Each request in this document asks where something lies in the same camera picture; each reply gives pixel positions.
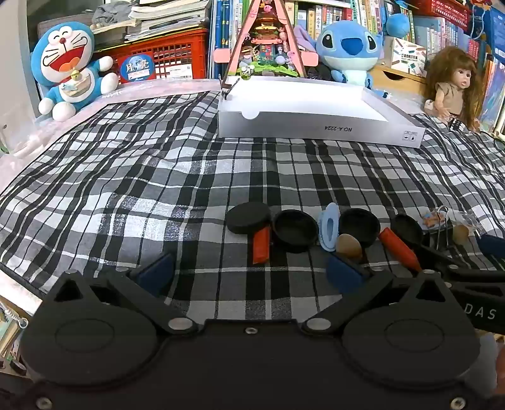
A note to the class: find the orange red plastic wedge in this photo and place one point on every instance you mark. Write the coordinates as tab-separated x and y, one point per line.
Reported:
398	250
261	246

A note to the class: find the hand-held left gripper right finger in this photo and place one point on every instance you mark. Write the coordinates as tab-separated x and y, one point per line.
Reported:
345	274

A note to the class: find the pink triangular brick display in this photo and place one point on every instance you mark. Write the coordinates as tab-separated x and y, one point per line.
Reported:
260	43

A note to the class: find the small colourful packet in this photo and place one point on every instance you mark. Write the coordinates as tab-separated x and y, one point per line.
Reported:
429	220

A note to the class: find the white cardboard box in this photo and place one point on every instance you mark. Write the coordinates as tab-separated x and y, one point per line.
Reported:
300	122

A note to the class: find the brown egg-shaped stone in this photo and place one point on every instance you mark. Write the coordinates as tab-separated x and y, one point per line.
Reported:
460	233
349	248

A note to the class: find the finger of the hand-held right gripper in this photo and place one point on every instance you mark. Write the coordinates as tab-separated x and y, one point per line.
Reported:
491	245
446	258

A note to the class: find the blue alien plush toy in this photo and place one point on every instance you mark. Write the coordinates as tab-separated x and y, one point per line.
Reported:
347	43

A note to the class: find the clear plastic dome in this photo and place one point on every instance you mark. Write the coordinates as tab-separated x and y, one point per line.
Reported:
465	220

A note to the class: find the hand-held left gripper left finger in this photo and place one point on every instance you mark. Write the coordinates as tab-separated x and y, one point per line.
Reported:
152	274

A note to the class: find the black binder clip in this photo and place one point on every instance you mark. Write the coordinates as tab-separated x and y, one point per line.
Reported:
228	94
441	236

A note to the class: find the black round cap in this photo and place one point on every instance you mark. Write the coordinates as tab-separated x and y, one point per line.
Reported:
248	217
408	230
361	226

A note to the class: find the long-haired doll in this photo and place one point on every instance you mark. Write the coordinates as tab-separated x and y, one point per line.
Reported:
446	94

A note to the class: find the stack of magazines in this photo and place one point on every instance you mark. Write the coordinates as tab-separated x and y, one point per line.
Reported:
165	15

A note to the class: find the black white plaid blanket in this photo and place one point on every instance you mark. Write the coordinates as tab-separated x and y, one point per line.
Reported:
138	177

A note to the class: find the grey cloth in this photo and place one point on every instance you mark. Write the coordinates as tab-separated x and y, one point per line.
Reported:
114	14

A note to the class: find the row of shelf books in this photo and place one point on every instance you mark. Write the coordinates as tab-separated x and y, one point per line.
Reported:
311	15

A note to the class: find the black round cup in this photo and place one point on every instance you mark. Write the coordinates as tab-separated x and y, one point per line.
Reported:
295	230

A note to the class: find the wooden drawer box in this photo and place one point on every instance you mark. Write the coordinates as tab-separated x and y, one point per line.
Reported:
394	81

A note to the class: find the red plastic crate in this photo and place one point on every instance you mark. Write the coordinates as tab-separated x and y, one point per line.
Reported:
169	51

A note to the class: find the white printed carton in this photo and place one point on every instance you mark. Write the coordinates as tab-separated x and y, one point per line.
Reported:
406	55

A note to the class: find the blue cat plush toy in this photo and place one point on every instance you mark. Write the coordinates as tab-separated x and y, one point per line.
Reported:
65	59

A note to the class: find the red plastic basket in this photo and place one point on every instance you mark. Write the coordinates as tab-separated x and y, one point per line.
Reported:
446	10

